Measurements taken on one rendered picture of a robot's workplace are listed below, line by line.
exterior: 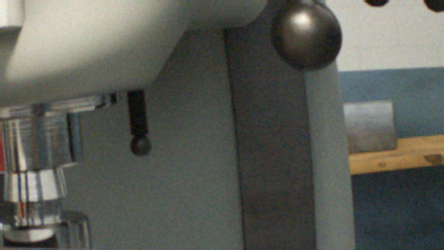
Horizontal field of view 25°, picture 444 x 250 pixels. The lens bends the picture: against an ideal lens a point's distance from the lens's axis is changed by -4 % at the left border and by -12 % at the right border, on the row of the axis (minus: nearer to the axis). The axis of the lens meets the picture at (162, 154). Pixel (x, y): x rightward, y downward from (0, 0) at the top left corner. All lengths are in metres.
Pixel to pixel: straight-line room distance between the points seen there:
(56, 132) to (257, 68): 0.40
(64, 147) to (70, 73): 0.07
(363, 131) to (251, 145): 3.35
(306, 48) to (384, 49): 4.34
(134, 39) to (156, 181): 0.45
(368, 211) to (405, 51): 0.78
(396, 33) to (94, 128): 3.94
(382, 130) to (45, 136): 3.74
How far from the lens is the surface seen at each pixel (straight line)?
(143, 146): 0.48
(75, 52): 0.40
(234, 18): 0.59
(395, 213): 4.79
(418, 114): 4.76
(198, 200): 0.86
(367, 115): 4.18
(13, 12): 0.37
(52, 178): 0.48
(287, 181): 0.85
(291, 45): 0.40
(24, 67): 0.40
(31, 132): 0.46
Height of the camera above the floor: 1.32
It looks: 5 degrees down
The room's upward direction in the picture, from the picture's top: 5 degrees counter-clockwise
